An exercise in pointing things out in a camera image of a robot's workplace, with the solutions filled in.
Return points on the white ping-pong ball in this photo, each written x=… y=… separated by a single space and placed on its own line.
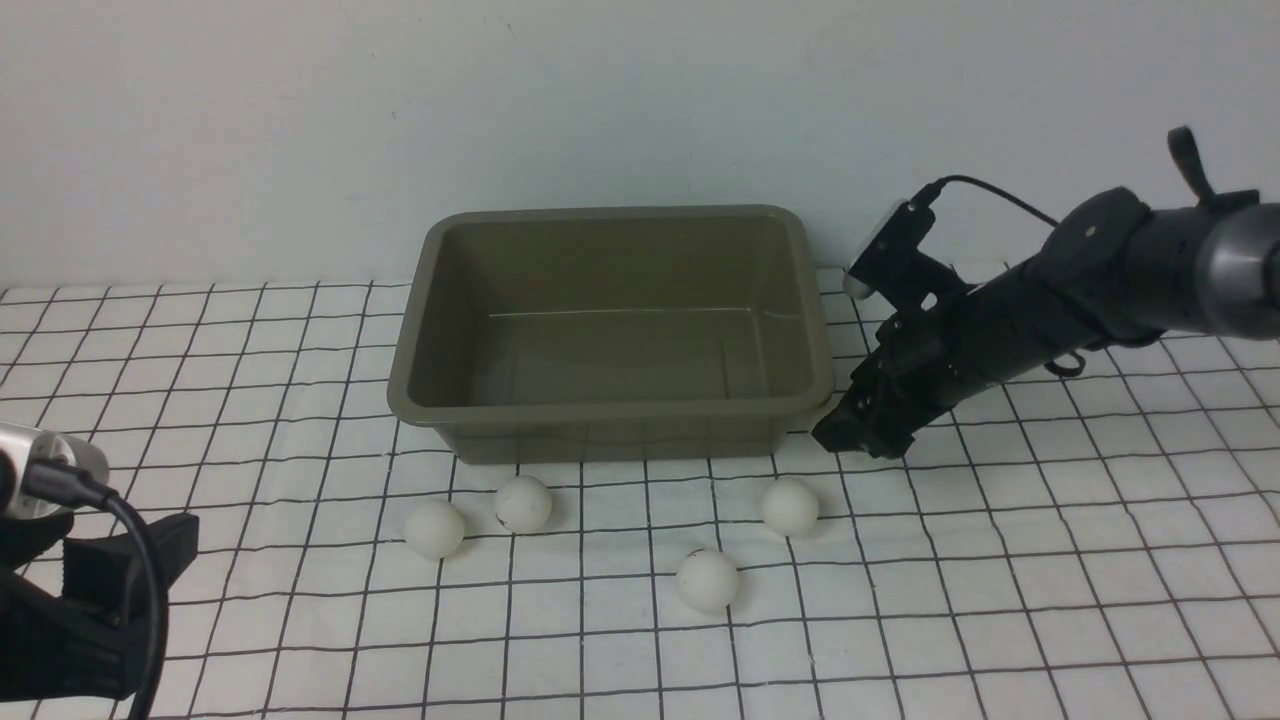
x=707 y=581
x=434 y=529
x=789 y=508

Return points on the white ping-pong ball marked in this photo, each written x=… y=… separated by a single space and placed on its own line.
x=523 y=505

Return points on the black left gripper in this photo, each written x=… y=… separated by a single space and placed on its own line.
x=60 y=620

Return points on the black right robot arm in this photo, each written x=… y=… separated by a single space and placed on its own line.
x=1113 y=272

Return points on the white ping-pong ball front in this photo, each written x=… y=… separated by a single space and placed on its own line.
x=707 y=581

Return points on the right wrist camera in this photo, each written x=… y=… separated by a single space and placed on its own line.
x=889 y=264

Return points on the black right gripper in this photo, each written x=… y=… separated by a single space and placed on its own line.
x=924 y=367

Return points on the white checkered tablecloth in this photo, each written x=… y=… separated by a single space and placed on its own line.
x=1100 y=548

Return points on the olive green plastic bin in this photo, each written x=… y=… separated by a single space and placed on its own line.
x=612 y=334

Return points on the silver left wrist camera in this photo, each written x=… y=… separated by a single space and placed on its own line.
x=46 y=472

